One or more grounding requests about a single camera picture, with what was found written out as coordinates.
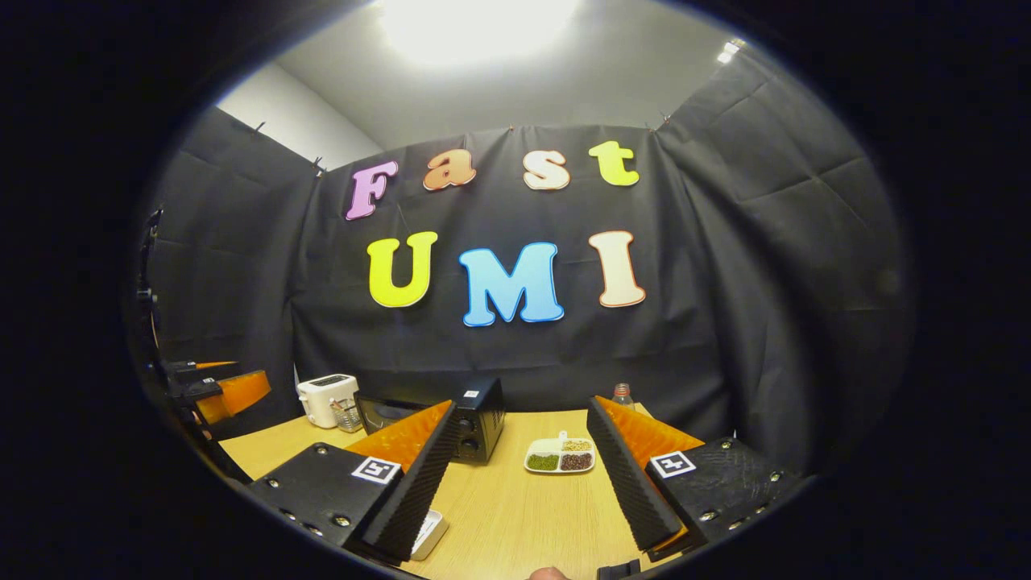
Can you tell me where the black backdrop cloth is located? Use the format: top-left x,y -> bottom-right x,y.
133,48 -> 915,476

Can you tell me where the white divided dish with beans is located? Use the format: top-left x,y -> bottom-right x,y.
524,431 -> 597,474

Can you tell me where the small white plate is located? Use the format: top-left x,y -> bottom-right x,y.
409,509 -> 450,562

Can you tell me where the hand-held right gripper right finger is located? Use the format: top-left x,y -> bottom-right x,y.
586,395 -> 806,563

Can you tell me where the large ceiling light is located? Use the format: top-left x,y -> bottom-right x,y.
379,0 -> 581,65

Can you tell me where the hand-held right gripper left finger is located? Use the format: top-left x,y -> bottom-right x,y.
246,399 -> 460,565

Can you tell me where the white toaster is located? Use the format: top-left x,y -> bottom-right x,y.
296,374 -> 361,429

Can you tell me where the black electric oven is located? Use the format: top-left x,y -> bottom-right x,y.
354,377 -> 507,465

